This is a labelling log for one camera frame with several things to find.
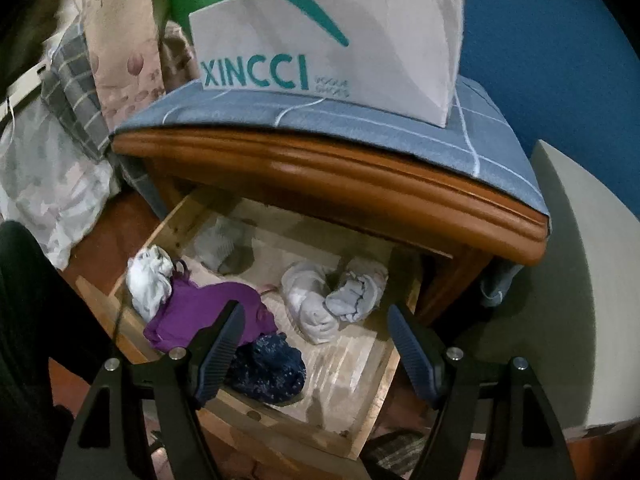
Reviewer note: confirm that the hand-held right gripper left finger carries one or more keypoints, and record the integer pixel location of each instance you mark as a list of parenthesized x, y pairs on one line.
[(220, 355)]

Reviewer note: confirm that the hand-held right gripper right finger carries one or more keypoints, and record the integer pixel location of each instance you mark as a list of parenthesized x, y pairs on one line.
[(415, 355)]

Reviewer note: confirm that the purple underwear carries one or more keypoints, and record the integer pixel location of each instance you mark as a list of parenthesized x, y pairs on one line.
[(210, 305)]

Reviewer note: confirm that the navy dotted underwear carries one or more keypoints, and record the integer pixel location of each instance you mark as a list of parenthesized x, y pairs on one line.
[(275, 370)]

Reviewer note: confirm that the wooden drawer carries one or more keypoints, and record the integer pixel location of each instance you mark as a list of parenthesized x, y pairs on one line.
[(340, 360)]

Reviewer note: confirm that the light grey underwear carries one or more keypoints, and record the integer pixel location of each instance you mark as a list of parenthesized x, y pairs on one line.
[(357, 295)]

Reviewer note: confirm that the white underwear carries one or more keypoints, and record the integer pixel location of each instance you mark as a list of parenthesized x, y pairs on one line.
[(310, 310), (147, 285)]

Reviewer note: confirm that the white shoe box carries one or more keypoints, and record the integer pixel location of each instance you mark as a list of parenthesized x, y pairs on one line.
[(375, 60)]

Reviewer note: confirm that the plaid slipper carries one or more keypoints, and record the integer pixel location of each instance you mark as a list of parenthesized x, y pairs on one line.
[(395, 452)]

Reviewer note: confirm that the grey box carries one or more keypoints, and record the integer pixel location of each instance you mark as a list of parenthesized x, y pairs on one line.
[(575, 260)]

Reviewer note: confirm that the person's left leg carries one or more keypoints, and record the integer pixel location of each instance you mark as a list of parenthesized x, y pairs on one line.
[(30, 335)]

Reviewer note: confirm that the white floral quilt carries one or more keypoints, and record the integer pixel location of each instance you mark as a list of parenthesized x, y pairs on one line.
[(50, 185)]

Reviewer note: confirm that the blue checkered cloth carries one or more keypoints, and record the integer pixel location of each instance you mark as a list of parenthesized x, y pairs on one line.
[(350, 120)]

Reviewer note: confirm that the tan cloth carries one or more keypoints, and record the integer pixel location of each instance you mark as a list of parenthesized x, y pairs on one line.
[(175, 60)]

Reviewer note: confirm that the grey plaid pillow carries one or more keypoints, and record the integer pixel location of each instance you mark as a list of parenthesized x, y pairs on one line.
[(75, 85)]

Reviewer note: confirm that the beige floral cloth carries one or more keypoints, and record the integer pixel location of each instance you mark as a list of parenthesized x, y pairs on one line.
[(120, 50)]

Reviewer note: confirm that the blue foam mat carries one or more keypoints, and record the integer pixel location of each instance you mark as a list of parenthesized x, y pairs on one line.
[(550, 60)]

